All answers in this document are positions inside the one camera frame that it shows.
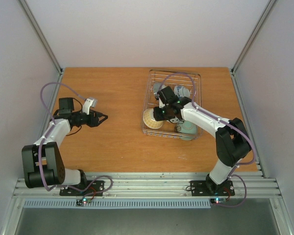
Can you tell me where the grey patterned bowl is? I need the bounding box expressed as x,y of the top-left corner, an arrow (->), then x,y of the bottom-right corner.
152,82 -> 164,94

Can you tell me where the left aluminium corner post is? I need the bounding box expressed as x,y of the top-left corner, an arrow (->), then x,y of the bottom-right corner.
18,0 -> 63,75

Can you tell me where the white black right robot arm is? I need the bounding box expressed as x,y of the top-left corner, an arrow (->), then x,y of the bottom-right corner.
153,87 -> 252,194

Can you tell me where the celadon green flower bowl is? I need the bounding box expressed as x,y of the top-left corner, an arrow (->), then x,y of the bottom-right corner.
174,121 -> 197,141

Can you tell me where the yellow blue sun bowl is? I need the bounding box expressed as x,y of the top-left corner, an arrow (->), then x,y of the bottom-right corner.
143,108 -> 164,129

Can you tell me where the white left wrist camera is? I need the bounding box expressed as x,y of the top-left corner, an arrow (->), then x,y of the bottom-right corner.
82,97 -> 98,115

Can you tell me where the grey slotted cable duct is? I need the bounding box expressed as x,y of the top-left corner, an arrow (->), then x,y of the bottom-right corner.
24,198 -> 211,209

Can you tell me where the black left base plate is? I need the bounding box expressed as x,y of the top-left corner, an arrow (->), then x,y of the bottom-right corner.
59,180 -> 105,196

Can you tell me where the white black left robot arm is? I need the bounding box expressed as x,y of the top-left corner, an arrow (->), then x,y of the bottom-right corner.
22,97 -> 108,195

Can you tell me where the left green circuit board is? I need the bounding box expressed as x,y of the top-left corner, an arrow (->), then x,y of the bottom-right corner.
76,198 -> 92,206

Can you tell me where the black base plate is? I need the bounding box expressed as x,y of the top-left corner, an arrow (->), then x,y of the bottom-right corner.
190,180 -> 235,196
59,180 -> 105,196

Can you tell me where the chrome wire dish rack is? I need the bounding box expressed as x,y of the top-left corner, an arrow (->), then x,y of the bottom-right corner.
141,70 -> 203,140

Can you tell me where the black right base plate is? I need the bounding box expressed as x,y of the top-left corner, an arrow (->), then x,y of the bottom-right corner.
190,180 -> 235,196

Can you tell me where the aluminium corner post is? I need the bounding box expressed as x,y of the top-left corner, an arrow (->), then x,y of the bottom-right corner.
18,0 -> 63,75
230,0 -> 278,76

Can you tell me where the blue floral white bowl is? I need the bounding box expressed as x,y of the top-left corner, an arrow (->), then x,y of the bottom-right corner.
173,85 -> 191,98

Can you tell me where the right aluminium corner post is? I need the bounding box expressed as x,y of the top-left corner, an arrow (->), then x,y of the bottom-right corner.
230,0 -> 278,76

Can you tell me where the pink patterned bowl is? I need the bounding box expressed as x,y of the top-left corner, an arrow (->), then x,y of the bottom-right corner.
167,117 -> 183,124

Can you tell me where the right green circuit board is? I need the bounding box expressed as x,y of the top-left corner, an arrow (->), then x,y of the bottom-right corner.
210,197 -> 228,204

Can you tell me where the aluminium rail frame front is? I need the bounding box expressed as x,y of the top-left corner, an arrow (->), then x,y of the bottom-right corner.
12,171 -> 282,198

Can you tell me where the green circuit board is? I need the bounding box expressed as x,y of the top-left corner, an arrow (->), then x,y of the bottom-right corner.
76,198 -> 92,206
210,197 -> 228,204

